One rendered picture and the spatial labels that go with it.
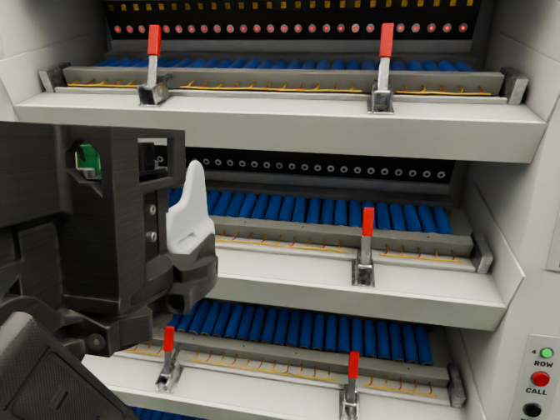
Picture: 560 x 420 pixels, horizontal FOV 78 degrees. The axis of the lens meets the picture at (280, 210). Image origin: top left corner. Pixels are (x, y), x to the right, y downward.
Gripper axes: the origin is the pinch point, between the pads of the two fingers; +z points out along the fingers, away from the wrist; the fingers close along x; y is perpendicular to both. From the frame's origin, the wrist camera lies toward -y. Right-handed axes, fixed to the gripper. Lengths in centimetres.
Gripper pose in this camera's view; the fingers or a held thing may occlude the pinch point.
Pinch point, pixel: (192, 230)
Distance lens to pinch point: 26.4
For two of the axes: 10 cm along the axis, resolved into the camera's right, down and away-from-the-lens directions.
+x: -9.9, -0.8, 1.5
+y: 0.4, -9.8, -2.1
